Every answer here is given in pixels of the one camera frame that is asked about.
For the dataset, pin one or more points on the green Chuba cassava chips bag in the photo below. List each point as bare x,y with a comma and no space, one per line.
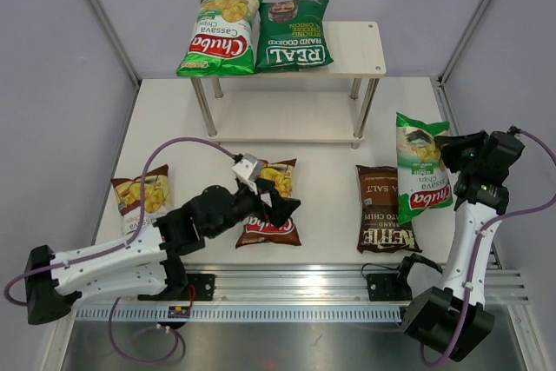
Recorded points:
221,40

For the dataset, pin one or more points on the brown Kettle sea salt bag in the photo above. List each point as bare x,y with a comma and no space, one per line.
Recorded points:
380,231

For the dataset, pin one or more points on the brown Chuba barbeque bag centre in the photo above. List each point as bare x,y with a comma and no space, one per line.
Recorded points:
256,231

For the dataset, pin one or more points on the green REAL chips bag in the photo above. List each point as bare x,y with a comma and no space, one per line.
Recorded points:
292,36

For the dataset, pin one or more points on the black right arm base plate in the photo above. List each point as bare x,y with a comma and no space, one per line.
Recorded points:
386,283

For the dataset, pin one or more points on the brown Chuba barbeque bag left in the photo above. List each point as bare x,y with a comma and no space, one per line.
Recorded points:
155,197

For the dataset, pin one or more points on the aluminium mounting rail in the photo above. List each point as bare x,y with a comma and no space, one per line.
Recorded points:
254,284

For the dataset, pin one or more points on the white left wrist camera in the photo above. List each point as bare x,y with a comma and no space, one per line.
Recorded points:
247,168

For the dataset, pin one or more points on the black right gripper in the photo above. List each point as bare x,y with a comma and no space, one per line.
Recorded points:
451,145

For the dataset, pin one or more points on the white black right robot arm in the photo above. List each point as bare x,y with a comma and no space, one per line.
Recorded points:
450,317

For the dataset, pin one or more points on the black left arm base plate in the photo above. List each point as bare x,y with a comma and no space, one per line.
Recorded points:
199,287

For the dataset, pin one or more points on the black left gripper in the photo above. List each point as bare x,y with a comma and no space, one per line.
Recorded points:
281,208

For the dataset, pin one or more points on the two-tier beige wooden shelf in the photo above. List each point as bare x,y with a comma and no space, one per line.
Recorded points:
329,104

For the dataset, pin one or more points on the brown chuba barbeque bag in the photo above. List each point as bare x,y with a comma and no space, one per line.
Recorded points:
155,197
256,231

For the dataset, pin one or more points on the white slotted cable duct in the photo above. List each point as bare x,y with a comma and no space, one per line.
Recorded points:
239,313

